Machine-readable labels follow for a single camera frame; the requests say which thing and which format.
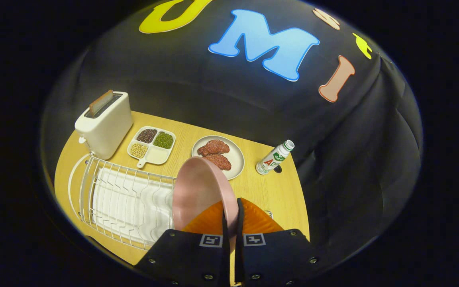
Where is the black backdrop cloth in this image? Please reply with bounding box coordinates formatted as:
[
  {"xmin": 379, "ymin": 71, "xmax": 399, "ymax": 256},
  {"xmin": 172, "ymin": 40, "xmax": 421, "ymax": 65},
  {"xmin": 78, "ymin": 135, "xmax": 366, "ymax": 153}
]
[{"xmin": 40, "ymin": 0, "xmax": 423, "ymax": 256}]

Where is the toast slice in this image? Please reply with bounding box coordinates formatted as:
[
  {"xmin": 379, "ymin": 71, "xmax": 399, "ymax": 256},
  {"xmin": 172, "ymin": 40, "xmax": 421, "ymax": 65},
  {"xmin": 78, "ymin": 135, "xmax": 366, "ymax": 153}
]
[{"xmin": 89, "ymin": 90, "xmax": 114, "ymax": 117}]

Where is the white wire dish rack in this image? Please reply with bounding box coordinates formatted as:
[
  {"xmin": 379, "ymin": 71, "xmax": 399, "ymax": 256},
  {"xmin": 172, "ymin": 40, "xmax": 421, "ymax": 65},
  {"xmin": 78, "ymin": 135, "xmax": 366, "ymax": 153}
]
[{"xmin": 67, "ymin": 155, "xmax": 178, "ymax": 251}]

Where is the brown meat slice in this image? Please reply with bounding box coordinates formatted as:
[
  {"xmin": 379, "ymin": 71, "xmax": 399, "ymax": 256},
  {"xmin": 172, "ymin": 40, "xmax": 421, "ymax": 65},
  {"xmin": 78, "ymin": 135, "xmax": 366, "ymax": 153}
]
[
  {"xmin": 202, "ymin": 153, "xmax": 232, "ymax": 171},
  {"xmin": 197, "ymin": 140, "xmax": 230, "ymax": 157}
]

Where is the beige round plate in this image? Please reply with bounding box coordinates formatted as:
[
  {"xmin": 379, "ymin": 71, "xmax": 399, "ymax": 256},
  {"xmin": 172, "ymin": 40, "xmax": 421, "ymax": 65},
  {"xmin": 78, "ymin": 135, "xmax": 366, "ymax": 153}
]
[{"xmin": 192, "ymin": 136, "xmax": 245, "ymax": 181}]

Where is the white toaster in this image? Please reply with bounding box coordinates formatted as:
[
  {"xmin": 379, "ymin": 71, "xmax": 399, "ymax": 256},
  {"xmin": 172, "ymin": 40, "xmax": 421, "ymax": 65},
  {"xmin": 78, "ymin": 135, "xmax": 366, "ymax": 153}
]
[{"xmin": 75, "ymin": 91, "xmax": 133, "ymax": 160}]

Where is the white divided dish with beans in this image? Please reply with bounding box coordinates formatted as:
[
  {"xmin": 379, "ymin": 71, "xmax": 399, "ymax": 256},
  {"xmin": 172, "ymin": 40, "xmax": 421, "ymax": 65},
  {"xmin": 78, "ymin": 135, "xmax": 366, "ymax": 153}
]
[{"xmin": 127, "ymin": 126, "xmax": 176, "ymax": 168}]

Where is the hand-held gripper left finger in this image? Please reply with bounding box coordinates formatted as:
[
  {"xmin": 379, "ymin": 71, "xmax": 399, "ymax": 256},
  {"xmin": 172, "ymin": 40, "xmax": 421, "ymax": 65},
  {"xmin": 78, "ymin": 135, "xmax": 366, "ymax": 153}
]
[{"xmin": 134, "ymin": 201, "xmax": 230, "ymax": 287}]

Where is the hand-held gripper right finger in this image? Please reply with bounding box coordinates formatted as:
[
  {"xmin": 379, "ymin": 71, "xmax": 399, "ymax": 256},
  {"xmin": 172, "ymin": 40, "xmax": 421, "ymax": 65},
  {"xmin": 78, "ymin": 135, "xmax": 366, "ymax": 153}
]
[{"xmin": 235, "ymin": 197, "xmax": 322, "ymax": 287}]

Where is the pink plate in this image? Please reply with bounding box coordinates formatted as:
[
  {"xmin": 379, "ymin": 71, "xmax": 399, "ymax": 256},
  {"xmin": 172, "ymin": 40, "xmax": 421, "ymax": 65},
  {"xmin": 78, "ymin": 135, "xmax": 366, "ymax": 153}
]
[{"xmin": 172, "ymin": 156, "xmax": 239, "ymax": 248}]

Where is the white drink bottle green label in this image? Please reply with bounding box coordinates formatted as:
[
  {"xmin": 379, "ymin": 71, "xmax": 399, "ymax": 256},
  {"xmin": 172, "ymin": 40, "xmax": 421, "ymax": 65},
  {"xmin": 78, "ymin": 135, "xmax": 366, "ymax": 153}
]
[{"xmin": 255, "ymin": 140, "xmax": 295, "ymax": 175}]

